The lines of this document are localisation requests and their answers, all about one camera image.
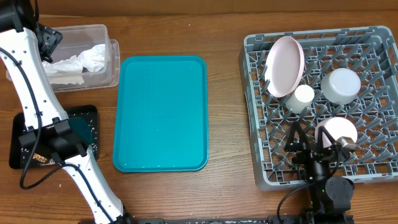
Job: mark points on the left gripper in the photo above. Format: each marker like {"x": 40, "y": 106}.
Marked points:
{"x": 53, "y": 39}

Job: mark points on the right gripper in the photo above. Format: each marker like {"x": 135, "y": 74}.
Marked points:
{"x": 311, "y": 152}

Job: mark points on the small white bowl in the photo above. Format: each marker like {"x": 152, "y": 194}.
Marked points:
{"x": 329, "y": 130}

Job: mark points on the white napkin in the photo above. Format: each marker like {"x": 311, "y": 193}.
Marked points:
{"x": 93, "y": 59}
{"x": 64, "y": 72}

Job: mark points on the white cup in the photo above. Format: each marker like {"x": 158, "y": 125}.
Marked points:
{"x": 302, "y": 97}

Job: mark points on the metal bowl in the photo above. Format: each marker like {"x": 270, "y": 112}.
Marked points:
{"x": 341, "y": 86}

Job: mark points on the large white plate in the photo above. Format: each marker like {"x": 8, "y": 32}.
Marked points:
{"x": 285, "y": 64}

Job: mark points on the brown food scrap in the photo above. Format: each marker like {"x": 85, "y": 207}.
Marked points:
{"x": 40, "y": 158}

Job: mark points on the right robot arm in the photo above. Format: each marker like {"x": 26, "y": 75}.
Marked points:
{"x": 330, "y": 195}

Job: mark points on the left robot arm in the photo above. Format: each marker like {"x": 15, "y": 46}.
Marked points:
{"x": 40, "y": 110}

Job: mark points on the grey dishwasher rack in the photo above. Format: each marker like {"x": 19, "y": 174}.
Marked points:
{"x": 371, "y": 52}

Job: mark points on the clear plastic bin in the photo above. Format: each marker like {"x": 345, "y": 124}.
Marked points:
{"x": 61, "y": 59}

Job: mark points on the black plastic tray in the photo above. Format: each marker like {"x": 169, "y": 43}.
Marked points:
{"x": 18, "y": 154}

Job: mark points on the teal serving tray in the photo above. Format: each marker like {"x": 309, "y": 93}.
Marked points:
{"x": 162, "y": 114}

